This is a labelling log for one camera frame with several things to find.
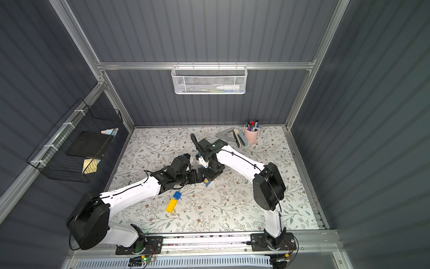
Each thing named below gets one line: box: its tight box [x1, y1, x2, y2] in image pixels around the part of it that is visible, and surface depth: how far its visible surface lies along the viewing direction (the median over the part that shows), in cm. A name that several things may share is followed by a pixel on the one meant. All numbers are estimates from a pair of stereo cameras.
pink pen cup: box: [244, 119, 261, 143], surface depth 107 cm
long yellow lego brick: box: [165, 198, 178, 213], surface depth 86 cm
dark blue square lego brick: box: [173, 191, 182, 200], surface depth 89 cm
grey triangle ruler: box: [215, 127, 237, 142], surface depth 118 cm
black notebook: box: [65, 130, 114, 160], surface depth 74 cm
